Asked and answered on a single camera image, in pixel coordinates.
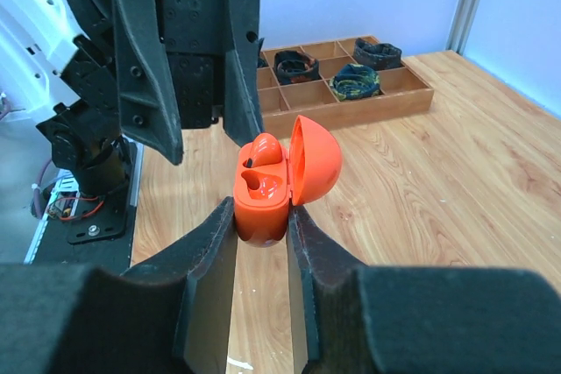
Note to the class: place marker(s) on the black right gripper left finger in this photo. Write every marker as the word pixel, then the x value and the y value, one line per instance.
pixel 168 314

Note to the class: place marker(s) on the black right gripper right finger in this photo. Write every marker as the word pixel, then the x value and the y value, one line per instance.
pixel 349 317

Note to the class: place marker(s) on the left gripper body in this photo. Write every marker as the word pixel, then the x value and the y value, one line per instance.
pixel 195 35

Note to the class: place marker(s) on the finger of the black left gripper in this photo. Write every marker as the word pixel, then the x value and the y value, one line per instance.
pixel 148 111
pixel 242 119

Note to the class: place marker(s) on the orange earbud case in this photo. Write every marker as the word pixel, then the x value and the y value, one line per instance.
pixel 263 195

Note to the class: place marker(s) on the orange earbud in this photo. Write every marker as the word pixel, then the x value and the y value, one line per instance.
pixel 265 150

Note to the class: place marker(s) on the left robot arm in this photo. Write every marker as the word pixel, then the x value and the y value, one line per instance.
pixel 93 73

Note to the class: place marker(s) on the rolled green black tie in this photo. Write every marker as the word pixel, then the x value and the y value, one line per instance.
pixel 262 63

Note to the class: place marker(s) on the rolled black orange tie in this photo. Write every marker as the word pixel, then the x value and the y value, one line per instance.
pixel 291 67

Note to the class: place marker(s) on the rolled green patterned tie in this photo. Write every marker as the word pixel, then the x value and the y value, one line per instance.
pixel 355 82

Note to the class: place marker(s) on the rolled black tie top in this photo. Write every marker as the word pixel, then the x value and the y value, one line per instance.
pixel 379 57

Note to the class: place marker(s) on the wooden compartment tray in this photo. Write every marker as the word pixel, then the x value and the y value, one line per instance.
pixel 403 92

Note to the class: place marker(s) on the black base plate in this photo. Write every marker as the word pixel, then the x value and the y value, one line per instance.
pixel 99 231

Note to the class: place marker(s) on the aluminium frame post left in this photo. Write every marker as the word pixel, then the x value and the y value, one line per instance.
pixel 462 25

